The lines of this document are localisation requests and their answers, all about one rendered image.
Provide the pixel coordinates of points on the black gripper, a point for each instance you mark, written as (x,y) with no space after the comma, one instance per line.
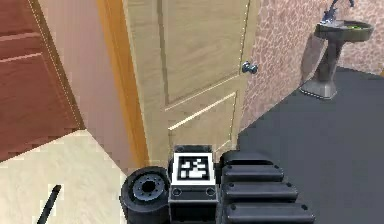
(146,193)

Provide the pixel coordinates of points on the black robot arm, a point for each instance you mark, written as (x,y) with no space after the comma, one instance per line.
(253,193)

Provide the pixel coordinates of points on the light wooden room door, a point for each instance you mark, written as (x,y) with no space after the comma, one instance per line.
(200,66)

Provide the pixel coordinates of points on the round metal door knob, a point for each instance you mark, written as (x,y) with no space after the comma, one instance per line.
(249,67)

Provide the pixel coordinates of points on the red-brown wooden room door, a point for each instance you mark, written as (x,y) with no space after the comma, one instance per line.
(30,76)

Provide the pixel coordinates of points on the silver sink faucet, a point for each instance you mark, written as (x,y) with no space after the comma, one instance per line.
(335,10)

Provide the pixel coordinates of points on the dark pedestal sink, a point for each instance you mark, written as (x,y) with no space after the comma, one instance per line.
(330,56)

